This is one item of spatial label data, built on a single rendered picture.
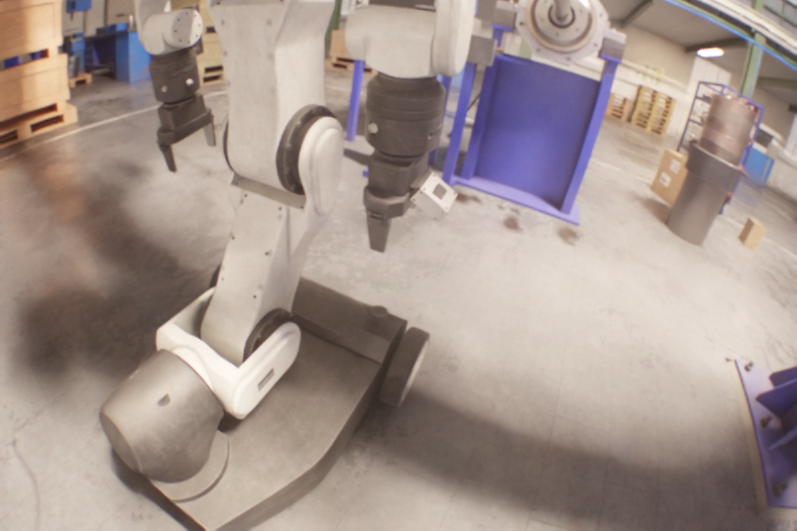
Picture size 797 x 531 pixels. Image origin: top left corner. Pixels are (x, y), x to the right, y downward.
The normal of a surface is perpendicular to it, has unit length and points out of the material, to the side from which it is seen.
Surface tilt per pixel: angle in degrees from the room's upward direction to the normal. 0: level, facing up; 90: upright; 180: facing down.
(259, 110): 97
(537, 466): 0
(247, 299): 59
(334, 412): 0
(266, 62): 100
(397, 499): 0
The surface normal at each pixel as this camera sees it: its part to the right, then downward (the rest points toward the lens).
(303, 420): 0.15, -0.84
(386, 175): -0.40, 0.59
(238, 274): -0.25, -0.05
